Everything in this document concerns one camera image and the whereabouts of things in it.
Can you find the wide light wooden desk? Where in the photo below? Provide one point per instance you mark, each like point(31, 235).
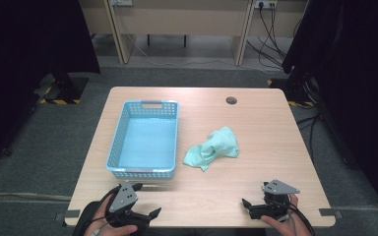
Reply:
point(177, 19)

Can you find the grey table corner bracket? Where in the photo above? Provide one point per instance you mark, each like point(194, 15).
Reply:
point(329, 212)
point(72, 213)

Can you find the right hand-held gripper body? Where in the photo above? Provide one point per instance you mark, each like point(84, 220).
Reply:
point(277, 187)

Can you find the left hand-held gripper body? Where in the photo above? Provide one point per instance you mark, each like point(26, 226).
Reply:
point(123, 198)

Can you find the white wall socket strip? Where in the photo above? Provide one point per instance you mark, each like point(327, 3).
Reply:
point(121, 2)

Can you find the black stand base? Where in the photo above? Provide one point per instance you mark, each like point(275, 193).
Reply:
point(67, 87)
point(297, 88)

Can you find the yellow black hazard tape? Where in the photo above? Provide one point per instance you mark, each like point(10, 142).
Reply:
point(60, 102)
point(293, 103)

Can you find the person's right hand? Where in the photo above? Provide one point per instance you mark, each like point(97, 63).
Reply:
point(280, 226)

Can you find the mint green cloth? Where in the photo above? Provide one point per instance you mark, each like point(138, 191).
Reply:
point(216, 147)

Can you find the dark curtain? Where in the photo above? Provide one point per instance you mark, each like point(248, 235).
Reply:
point(19, 65)
point(367, 98)

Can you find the light blue plastic basket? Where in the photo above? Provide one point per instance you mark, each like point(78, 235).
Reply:
point(144, 141)

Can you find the person's left hand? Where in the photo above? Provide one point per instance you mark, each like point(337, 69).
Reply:
point(100, 213)

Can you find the wall socket with black plugs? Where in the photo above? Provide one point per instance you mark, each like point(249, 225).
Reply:
point(265, 3)

